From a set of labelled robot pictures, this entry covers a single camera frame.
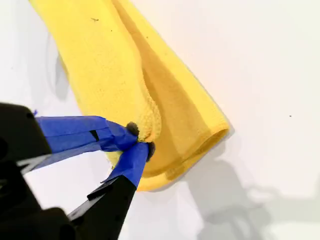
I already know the yellow square microfiber towel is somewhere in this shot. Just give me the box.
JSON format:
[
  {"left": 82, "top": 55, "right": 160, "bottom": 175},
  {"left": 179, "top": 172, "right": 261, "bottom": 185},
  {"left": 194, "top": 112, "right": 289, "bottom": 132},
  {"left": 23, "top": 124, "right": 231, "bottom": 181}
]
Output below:
[{"left": 28, "top": 0, "right": 231, "bottom": 193}]

